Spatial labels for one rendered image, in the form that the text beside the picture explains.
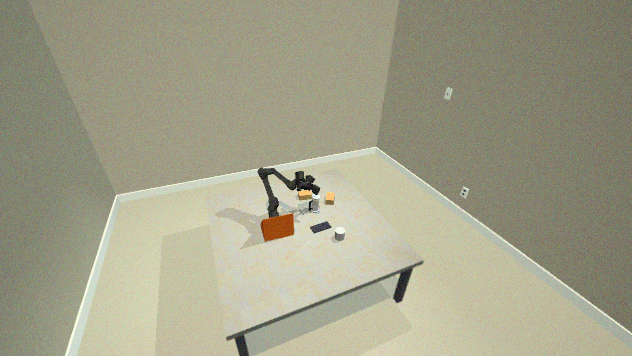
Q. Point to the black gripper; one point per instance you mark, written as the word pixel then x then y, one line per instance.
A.
pixel 315 189

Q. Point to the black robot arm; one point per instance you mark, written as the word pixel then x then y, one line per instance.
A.
pixel 273 201

